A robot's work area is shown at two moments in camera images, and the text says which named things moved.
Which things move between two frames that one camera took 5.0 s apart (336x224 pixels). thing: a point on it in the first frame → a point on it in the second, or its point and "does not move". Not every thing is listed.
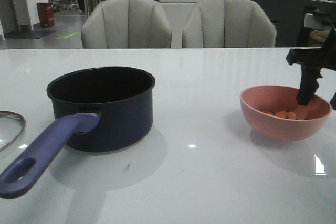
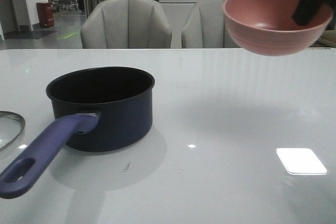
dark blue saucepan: x=103 y=108 does not move
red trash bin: x=46 y=14 does not move
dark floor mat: x=28 y=34 does not move
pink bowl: x=274 y=112 → x=260 y=21
